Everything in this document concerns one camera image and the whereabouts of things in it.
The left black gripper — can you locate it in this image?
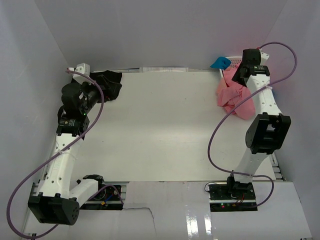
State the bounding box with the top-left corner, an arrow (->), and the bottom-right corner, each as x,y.
77,75 -> 122,115

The pink t shirt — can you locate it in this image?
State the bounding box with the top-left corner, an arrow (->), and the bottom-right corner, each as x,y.
216,68 -> 256,120

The black t shirt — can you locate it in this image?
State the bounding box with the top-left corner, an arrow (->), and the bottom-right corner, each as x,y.
89,70 -> 123,103

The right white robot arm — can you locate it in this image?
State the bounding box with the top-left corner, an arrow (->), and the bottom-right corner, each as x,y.
225,48 -> 291,200

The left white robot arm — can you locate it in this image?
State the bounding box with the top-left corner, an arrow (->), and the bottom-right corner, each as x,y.
28,81 -> 106,226

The white perforated laundry basket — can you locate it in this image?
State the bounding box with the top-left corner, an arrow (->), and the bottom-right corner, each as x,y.
226,56 -> 242,70

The blue t shirt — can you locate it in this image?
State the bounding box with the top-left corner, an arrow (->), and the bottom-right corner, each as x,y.
210,56 -> 231,70

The printed paper at back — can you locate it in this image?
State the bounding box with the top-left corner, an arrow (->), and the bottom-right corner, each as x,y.
139,67 -> 189,73

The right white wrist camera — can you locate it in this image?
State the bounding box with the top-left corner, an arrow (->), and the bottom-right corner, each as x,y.
257,47 -> 270,64

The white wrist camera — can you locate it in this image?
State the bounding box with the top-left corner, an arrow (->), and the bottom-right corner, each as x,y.
257,47 -> 270,64
68,63 -> 91,76

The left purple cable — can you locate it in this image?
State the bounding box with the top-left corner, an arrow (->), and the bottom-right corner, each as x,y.
6,67 -> 125,239

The purple cable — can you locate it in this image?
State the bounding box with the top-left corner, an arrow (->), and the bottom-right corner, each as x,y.
6,67 -> 125,239
207,41 -> 299,207

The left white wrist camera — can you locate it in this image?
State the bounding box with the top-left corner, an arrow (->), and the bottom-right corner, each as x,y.
68,63 -> 91,76

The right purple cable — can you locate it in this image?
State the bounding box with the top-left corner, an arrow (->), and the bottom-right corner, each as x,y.
207,41 -> 299,207

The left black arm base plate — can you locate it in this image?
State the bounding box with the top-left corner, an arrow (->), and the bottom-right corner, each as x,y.
80,184 -> 127,211

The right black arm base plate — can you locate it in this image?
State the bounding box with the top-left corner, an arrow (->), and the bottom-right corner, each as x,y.
204,182 -> 258,213

